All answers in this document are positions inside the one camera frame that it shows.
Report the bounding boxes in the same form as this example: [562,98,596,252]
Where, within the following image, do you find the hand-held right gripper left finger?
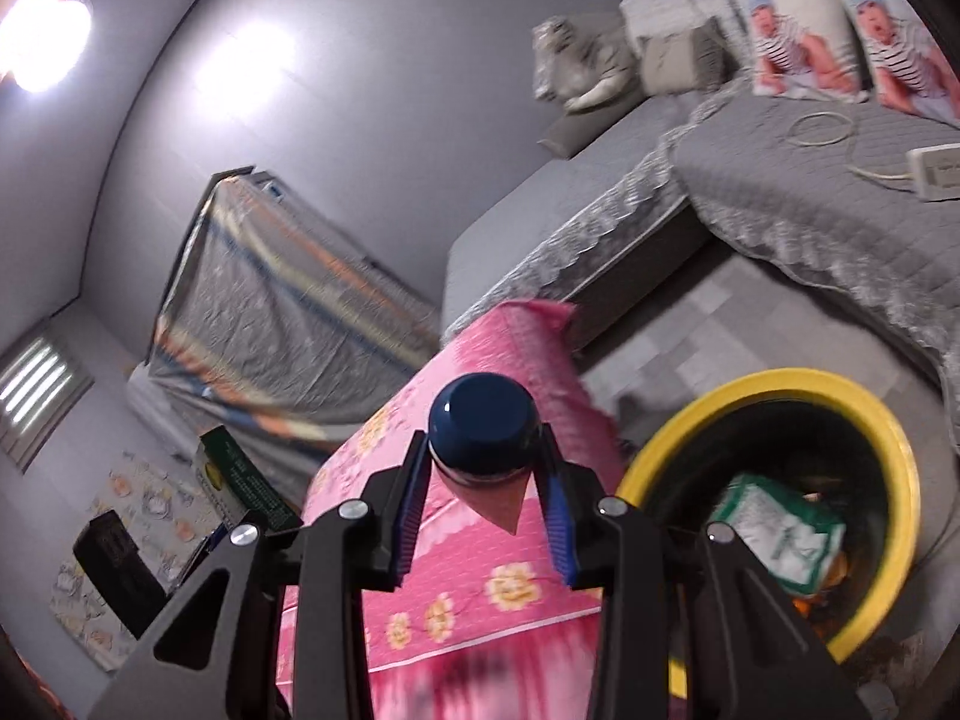
[86,431,436,720]

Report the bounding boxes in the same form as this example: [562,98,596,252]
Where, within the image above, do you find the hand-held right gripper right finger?
[534,424,875,720]

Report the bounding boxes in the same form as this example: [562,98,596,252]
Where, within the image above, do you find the dark blue bowl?
[427,373,542,537]

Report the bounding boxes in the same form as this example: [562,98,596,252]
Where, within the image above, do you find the yellow trash bin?
[615,369,922,698]

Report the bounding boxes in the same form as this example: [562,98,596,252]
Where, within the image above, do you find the pink floral cloth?
[274,300,676,720]

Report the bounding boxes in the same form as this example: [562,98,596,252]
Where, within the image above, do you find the green box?
[193,426,305,533]

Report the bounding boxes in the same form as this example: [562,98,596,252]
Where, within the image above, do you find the black bin liner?
[637,397,893,638]

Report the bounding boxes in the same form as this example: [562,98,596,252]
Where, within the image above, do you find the green and white packet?
[709,472,847,593]

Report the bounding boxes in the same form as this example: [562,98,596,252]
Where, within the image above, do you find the patterned floor mat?
[49,450,226,672]

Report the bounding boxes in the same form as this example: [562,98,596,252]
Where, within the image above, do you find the silver sheet covered furniture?
[146,165,443,458]

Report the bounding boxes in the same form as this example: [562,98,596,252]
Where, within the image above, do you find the orange scraps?
[787,555,852,616]

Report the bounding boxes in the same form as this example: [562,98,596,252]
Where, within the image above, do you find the grey sofa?
[439,0,960,383]

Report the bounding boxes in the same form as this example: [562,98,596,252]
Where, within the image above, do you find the black box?
[73,510,170,638]

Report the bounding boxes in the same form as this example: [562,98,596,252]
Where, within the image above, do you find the grey quilted lace cover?
[671,94,960,376]
[442,86,758,338]

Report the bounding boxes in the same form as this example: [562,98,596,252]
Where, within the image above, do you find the grey bolster pillow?
[538,94,646,158]

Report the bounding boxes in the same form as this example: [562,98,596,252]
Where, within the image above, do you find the barred window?
[0,336,95,470]

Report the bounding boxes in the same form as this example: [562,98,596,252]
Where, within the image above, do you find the grey plush toy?
[531,15,646,115]

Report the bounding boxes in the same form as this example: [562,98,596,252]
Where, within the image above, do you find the grey cushion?
[639,19,727,95]

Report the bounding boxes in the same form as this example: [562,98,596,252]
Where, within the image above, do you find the white power strip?
[906,142,960,202]

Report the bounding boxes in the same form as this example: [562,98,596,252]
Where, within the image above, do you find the white fuzzy blanket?
[619,0,743,53]

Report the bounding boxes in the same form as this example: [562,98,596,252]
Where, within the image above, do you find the baby print pillow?
[731,0,871,102]
[836,0,960,128]

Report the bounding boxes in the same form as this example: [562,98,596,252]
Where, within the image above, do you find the ceiling lamp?
[0,0,95,95]

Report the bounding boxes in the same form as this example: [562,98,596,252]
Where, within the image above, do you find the white cable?
[784,111,912,185]

